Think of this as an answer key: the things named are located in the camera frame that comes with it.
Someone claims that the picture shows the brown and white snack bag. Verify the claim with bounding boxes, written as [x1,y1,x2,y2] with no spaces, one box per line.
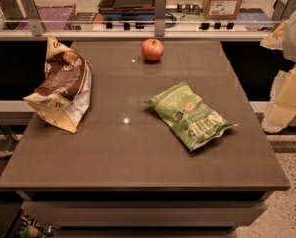
[24,36,92,134]

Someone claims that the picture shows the middle metal railing post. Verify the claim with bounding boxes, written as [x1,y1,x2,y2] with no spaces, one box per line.
[154,0,166,37]

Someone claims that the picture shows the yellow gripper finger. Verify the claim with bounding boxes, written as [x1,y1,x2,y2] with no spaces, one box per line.
[262,65,296,133]
[260,20,288,50]

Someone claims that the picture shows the metal railing post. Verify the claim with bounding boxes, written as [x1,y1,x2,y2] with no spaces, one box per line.
[21,0,45,36]
[154,0,166,37]
[271,0,296,22]

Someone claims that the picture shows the dark tray stack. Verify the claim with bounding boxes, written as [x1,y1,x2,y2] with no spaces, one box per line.
[98,0,155,21]

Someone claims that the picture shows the purple plastic crate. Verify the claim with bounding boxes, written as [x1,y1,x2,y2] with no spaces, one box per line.
[15,3,77,31]

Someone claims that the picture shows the right metal railing post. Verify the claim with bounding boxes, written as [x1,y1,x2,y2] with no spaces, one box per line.
[271,0,296,22]

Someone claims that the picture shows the cardboard box with label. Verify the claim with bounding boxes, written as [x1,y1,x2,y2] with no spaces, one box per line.
[202,0,243,20]

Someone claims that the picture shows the left metal railing post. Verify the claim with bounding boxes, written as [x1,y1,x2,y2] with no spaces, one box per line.
[21,0,45,36]

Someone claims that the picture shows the red apple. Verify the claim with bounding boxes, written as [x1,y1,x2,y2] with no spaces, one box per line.
[141,38,164,61]

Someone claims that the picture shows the green chip bag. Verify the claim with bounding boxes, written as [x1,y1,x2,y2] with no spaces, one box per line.
[145,81,234,152]

